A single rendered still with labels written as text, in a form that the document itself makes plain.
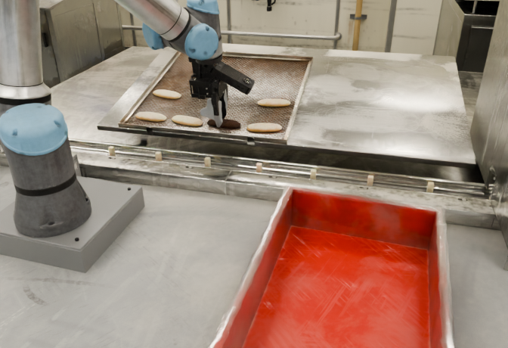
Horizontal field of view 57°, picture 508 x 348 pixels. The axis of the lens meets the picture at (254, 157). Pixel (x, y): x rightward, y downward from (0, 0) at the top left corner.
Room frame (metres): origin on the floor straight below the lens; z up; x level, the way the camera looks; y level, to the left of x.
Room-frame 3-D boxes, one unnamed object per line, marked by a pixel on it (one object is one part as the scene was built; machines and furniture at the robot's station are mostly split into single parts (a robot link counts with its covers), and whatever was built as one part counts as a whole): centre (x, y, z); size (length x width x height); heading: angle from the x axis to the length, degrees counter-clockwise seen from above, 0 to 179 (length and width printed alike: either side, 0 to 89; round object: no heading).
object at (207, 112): (1.21, 0.12, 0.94); 0.06 x 0.03 x 0.09; 75
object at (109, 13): (4.64, 1.71, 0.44); 0.70 x 0.55 x 0.87; 76
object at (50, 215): (0.82, 0.42, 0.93); 0.15 x 0.15 x 0.10
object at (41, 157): (0.83, 0.43, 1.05); 0.13 x 0.12 x 0.14; 34
